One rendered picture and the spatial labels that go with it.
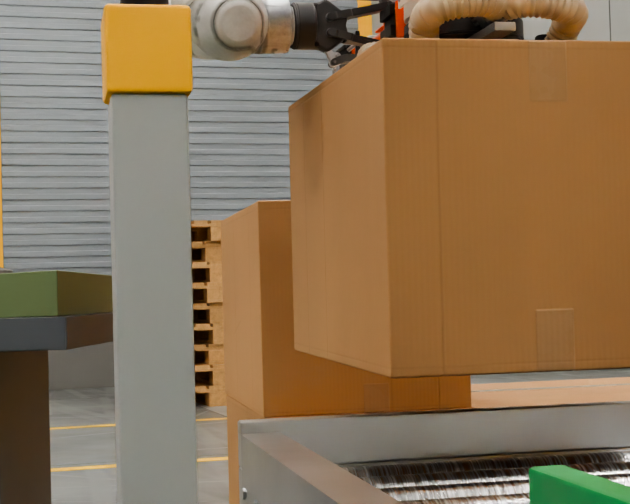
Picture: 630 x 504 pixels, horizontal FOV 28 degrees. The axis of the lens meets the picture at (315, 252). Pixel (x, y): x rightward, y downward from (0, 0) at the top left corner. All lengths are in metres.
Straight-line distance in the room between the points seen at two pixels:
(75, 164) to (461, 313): 9.84
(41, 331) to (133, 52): 0.62
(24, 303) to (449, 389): 1.01
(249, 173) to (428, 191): 10.04
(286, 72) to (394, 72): 10.26
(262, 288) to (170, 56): 1.35
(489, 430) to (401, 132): 0.43
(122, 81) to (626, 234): 0.77
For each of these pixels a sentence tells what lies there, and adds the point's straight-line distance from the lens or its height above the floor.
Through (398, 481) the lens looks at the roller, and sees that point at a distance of 1.51.
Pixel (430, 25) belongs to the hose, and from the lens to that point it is 1.65.
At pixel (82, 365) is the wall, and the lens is 11.18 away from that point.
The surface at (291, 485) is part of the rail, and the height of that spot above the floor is 0.58.
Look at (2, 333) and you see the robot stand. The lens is 1.56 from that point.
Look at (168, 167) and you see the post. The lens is 0.99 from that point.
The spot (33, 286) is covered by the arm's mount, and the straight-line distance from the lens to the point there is 1.64.
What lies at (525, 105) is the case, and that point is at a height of 0.99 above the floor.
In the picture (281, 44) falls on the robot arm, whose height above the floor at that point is 1.17.
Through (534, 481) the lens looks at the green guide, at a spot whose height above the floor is 0.63.
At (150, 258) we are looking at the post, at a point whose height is 0.80.
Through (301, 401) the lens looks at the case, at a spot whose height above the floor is 0.57.
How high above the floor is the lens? 0.77
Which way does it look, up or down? 2 degrees up
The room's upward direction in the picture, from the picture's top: 2 degrees counter-clockwise
